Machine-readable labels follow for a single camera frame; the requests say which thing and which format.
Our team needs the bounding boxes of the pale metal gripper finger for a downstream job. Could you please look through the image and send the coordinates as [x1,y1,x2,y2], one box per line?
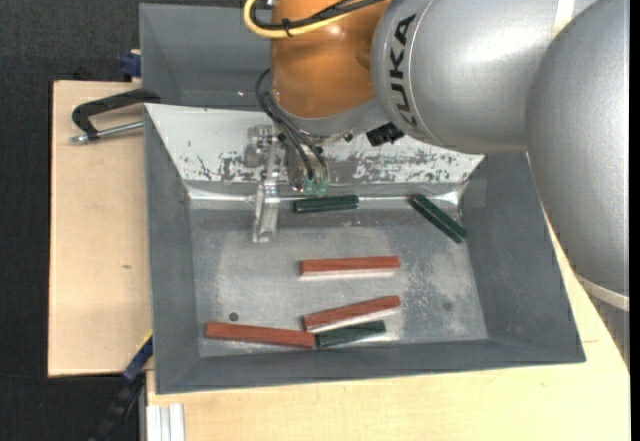
[264,182,282,237]
[250,188,268,244]

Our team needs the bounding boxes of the dark green flat block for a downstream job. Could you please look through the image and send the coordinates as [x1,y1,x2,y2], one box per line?
[407,193,469,245]
[293,194,361,215]
[314,319,388,350]

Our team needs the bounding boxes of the grey metal bin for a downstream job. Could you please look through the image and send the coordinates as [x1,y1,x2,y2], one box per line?
[138,2,587,395]

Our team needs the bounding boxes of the red-brown flat block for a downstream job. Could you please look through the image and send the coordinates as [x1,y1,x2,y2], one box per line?
[298,255,403,282]
[204,320,317,350]
[300,294,403,334]

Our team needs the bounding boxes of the pale wood flat board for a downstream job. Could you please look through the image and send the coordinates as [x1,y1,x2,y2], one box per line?
[47,80,154,378]

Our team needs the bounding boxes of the black cylinder on white bracket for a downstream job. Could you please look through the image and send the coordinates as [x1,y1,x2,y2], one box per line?
[363,121,407,148]

